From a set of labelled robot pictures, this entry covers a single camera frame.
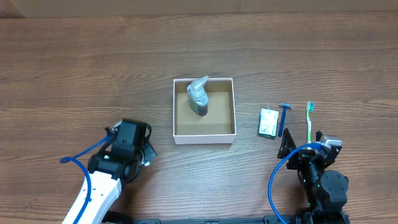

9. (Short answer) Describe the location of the green white toothbrush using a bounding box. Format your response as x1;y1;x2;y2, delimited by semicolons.
306;100;315;144

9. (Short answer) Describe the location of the green white soap packet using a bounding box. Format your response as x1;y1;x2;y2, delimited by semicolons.
258;108;279;138

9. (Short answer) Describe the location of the blue disposable razor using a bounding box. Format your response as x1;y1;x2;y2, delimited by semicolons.
278;102;294;137

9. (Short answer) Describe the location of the clear pump sanitizer bottle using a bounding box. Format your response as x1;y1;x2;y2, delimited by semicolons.
187;75;209;116

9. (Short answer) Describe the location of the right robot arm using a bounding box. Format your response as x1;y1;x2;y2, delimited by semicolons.
283;131;349;223

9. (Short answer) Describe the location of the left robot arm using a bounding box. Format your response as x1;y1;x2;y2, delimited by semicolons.
60;118;157;224

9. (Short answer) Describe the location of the white cardboard box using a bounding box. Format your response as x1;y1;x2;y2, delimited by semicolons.
173;78;237;144

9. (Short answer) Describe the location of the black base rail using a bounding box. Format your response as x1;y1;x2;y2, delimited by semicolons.
101;211;350;224

